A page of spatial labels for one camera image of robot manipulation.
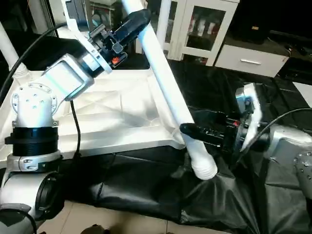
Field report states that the white plastic table top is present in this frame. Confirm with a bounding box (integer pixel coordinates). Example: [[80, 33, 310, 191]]
[[0, 68, 190, 157]]

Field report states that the storage rack with items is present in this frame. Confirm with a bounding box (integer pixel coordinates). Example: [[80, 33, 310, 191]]
[[85, 0, 122, 25]]

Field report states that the black work mat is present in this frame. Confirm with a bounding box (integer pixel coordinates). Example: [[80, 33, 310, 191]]
[[0, 29, 312, 232]]

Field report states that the white glass door cabinet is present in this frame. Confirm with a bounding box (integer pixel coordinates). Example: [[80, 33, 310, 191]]
[[161, 0, 240, 67]]

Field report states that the white drawer unit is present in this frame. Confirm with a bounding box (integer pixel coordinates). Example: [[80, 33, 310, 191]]
[[214, 45, 289, 78]]

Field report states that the white flat panel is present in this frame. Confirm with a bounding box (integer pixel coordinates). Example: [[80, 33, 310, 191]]
[[292, 82, 312, 108]]

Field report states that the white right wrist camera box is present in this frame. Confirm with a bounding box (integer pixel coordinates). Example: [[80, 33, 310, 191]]
[[235, 83, 264, 148]]

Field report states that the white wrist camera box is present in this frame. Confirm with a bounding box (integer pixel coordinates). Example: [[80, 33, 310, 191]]
[[235, 83, 264, 148], [62, 0, 107, 55]]

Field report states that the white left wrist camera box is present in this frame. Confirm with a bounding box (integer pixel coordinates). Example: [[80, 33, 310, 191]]
[[62, 0, 107, 55]]

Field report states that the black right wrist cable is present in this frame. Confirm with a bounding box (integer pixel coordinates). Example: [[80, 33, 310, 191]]
[[233, 108, 312, 167]]

